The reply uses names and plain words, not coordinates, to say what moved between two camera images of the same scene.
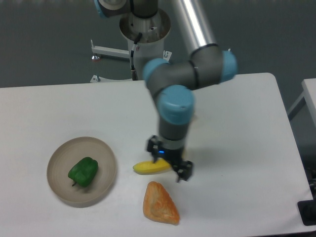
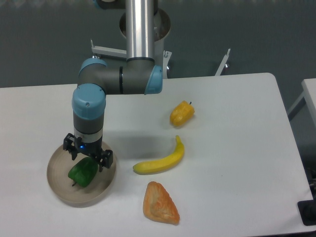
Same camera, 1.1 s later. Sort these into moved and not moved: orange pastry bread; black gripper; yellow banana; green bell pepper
Moved: black gripper
Not moved: orange pastry bread; green bell pepper; yellow banana
